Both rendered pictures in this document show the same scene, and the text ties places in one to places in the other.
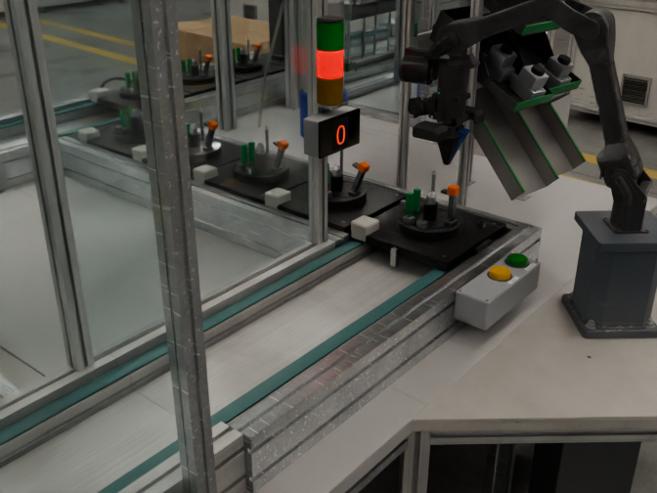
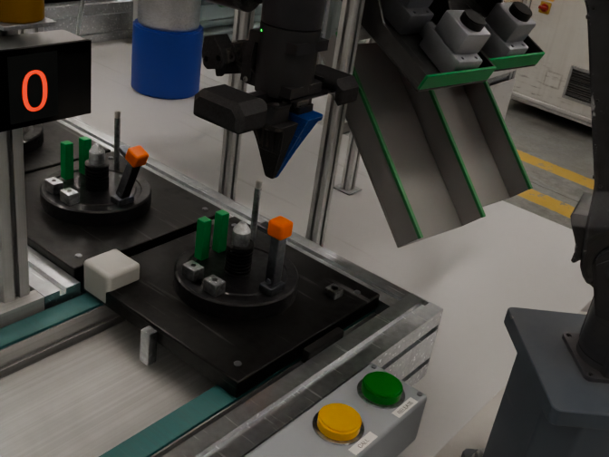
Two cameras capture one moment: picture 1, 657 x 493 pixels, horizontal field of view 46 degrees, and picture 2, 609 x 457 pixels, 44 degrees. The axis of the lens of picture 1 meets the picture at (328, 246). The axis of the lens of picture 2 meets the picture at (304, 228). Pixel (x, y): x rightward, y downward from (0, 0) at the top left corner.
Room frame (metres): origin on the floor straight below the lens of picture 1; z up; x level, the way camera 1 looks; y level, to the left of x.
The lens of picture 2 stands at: (0.78, -0.23, 1.44)
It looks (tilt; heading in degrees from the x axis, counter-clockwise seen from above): 28 degrees down; 356
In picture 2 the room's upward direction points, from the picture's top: 9 degrees clockwise
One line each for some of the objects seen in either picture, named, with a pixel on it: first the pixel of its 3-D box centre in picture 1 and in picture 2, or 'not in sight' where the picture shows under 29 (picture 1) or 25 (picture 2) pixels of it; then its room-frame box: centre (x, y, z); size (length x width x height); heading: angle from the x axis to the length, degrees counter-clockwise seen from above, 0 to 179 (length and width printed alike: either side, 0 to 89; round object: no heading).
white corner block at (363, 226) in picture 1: (365, 229); (111, 276); (1.49, -0.08, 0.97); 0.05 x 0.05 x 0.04; 50
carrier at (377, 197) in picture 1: (336, 180); (96, 170); (1.66, -0.02, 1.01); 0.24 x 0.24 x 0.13; 50
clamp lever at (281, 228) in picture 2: (449, 201); (271, 248); (1.47, -0.25, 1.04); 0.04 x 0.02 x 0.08; 50
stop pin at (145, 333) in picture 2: (394, 256); (148, 345); (1.40, -0.13, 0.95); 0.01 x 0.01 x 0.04; 50
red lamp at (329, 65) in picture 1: (329, 63); not in sight; (1.43, 0.00, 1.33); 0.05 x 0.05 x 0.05
